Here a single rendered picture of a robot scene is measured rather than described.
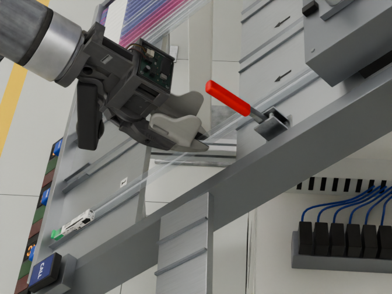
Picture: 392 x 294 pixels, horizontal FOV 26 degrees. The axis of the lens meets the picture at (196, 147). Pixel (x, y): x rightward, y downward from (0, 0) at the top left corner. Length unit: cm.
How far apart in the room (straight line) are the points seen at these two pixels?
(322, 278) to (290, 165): 43
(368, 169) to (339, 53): 58
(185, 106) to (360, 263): 44
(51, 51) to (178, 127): 18
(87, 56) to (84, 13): 193
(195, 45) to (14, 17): 126
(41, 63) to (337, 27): 33
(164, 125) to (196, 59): 119
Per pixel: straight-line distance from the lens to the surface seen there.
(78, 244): 122
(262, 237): 141
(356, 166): 147
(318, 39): 93
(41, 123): 252
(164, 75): 101
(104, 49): 98
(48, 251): 127
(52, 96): 261
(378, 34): 90
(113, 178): 124
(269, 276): 136
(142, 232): 108
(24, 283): 132
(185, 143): 105
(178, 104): 107
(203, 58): 221
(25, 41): 97
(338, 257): 135
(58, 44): 98
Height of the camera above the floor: 172
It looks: 45 degrees down
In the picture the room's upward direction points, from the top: straight up
